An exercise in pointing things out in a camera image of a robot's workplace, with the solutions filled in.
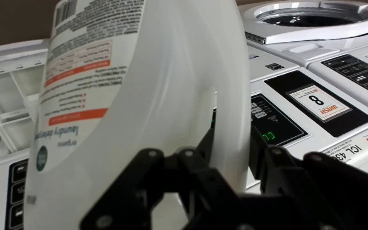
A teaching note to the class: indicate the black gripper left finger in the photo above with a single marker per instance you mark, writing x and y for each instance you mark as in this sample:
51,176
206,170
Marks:
133,187

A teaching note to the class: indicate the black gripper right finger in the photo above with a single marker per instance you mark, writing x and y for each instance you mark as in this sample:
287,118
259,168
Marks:
319,192

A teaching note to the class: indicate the white laundry detergent bottle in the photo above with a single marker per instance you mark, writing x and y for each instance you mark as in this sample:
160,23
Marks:
149,85

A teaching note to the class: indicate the white washing machine number eight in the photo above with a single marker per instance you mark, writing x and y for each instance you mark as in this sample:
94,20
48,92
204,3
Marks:
277,90

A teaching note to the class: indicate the white front-load washing machine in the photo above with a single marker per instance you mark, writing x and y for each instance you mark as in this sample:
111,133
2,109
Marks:
354,72

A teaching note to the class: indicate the white soap dispenser drawer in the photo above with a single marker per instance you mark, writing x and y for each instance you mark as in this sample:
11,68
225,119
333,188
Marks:
5,85

